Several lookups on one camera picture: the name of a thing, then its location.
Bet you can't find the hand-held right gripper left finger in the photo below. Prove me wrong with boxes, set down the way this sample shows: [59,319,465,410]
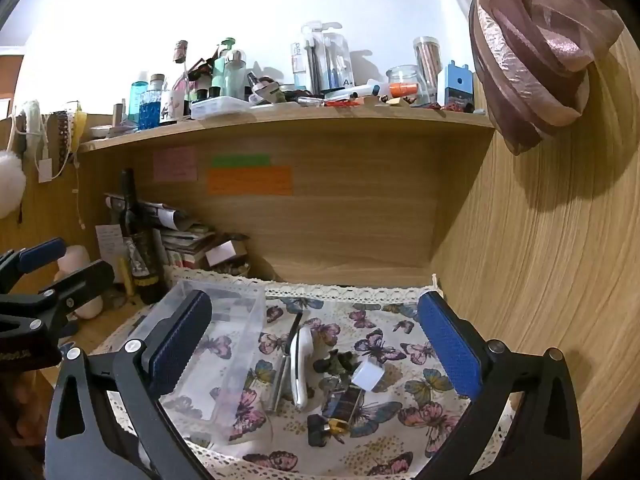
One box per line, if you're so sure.
[45,290,213,480]

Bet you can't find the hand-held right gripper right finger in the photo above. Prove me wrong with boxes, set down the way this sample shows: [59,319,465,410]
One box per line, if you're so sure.
[415,291,583,480]

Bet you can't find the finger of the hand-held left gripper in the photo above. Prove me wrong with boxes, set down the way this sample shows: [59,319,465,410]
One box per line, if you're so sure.
[0,237,68,283]
[0,259,117,333]

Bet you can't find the clear plastic box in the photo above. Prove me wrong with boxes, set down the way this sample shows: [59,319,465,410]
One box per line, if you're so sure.
[127,280,268,443]

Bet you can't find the white travel adapter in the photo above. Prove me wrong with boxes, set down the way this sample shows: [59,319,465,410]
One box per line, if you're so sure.
[351,357,384,394]

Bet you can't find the black silver pen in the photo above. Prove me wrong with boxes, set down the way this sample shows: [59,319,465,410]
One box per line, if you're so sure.
[269,311,305,414]

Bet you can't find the white handheld device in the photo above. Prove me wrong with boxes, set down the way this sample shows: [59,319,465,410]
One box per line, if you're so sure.
[289,327,315,409]

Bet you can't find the white rounded bottle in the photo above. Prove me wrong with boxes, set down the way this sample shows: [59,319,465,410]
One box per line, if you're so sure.
[54,245,104,320]

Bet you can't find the yellow lip balm tube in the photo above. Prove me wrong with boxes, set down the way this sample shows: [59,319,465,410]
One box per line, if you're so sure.
[118,255,136,297]

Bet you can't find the white handwritten note paper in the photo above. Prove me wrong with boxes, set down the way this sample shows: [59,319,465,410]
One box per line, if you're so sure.
[95,224,126,275]

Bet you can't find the dark wine bottle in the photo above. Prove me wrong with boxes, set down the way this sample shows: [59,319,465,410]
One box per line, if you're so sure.
[117,167,167,306]

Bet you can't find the white pompom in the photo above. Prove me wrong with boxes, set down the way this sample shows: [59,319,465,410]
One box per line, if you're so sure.
[0,150,27,220]

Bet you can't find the butterfly print lace cloth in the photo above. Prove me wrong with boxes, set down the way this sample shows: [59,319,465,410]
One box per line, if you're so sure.
[95,267,516,480]

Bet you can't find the white paper card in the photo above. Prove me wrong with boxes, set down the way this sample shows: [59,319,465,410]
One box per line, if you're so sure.
[205,241,236,267]

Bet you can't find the stack of magazines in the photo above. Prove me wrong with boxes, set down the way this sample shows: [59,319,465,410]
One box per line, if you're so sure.
[104,192,221,270]

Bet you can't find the pink sticky note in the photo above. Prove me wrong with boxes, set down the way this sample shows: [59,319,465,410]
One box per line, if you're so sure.
[152,147,197,183]

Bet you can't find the blue drinking glass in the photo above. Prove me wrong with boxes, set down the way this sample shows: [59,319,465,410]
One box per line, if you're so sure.
[138,90,162,130]

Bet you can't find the turquoise liquid bottle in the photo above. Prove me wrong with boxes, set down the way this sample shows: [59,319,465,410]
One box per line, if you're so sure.
[128,81,150,124]

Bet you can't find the orange sticky note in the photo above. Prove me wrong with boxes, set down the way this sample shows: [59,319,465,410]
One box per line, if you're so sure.
[207,165,294,196]

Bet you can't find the green sticky note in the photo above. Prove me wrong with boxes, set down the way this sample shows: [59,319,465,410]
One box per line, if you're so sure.
[210,152,271,169]

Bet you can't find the white plastic tray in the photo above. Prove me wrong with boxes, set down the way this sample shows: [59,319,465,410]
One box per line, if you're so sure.
[189,95,251,121]

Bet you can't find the green pump bottle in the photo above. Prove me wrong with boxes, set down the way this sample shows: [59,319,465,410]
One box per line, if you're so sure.
[212,37,239,99]

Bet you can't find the clear bottle with silver cap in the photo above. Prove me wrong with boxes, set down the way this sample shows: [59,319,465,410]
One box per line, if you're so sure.
[228,50,248,99]

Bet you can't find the blue white box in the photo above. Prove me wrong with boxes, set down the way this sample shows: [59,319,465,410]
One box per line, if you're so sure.
[437,58,475,109]

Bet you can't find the glass jar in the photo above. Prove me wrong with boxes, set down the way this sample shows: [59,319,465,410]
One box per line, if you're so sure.
[385,64,431,106]

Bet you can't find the clear tube of pink sticks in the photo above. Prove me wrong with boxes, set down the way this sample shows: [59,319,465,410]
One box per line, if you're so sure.
[413,36,444,104]

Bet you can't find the pink organza ribbon bundle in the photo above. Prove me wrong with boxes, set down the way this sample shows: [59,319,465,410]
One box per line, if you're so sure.
[407,0,627,157]

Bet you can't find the clear blister pack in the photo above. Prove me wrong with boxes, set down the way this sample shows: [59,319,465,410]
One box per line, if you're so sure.
[319,22,357,93]

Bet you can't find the white cable with tag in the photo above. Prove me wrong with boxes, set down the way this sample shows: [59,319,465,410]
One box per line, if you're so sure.
[9,100,57,184]

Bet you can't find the dark bead string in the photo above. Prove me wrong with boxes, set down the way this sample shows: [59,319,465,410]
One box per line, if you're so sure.
[53,110,71,167]

